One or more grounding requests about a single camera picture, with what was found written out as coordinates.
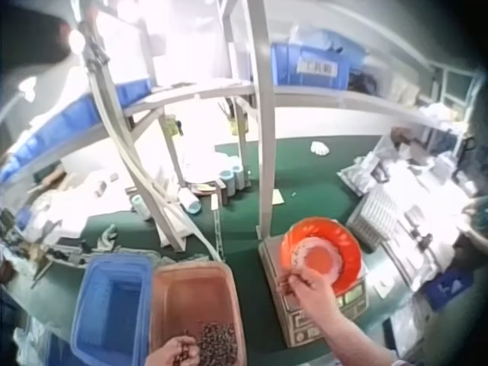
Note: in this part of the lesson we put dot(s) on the person's right hand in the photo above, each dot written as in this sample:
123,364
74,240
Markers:
314,297

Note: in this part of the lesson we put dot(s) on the person's left hand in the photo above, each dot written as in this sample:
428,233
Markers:
164,354

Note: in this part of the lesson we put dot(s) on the person's left fingers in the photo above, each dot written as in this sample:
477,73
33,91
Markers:
185,348

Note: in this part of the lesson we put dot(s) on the person's right fingers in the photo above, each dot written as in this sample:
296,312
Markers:
293,281

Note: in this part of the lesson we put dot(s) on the pile of small dark parts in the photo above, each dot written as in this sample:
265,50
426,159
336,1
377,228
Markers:
215,341

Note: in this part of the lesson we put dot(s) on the grey weighing scale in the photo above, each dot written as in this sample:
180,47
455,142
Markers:
291,329

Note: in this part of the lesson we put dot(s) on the pink plastic bin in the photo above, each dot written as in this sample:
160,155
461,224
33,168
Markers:
190,293

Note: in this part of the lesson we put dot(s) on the orange plastic bowl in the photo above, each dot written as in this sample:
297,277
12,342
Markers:
345,244

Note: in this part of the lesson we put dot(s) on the yellow paper note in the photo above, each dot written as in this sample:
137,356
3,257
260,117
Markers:
277,197

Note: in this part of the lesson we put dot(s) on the blue plastic bin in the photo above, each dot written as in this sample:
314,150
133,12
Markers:
110,301

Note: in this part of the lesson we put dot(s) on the white parts tray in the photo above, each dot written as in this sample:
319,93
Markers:
375,213

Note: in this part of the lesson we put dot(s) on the group of light blue rolls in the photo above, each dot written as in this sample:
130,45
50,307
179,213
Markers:
233,177

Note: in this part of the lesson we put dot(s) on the heap of silver bags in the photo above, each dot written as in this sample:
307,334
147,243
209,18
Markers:
360,173

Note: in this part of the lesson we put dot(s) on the white roll with teal end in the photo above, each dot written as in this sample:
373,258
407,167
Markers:
190,200
140,206

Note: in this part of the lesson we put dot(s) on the grey glove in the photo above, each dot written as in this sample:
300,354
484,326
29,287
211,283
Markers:
108,236

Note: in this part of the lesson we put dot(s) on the white glove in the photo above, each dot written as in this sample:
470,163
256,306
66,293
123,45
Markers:
319,148

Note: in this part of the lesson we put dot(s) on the small blue box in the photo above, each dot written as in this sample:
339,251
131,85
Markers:
450,286

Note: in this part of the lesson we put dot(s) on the heap of white packets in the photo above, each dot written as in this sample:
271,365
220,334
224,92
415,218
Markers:
427,198

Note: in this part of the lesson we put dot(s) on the green pen cup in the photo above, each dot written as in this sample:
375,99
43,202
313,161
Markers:
237,124

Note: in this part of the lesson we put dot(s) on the grey metal shelf rack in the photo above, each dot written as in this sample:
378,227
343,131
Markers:
263,114

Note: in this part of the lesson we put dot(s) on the heap of bags and tools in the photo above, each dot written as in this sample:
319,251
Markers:
57,213

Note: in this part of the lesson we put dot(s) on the blue crate with label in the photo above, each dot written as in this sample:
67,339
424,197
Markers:
305,65

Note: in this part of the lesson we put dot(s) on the row of blue shelf bins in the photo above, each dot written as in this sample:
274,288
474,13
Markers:
72,118

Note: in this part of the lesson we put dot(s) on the black lamp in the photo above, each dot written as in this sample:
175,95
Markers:
30,36

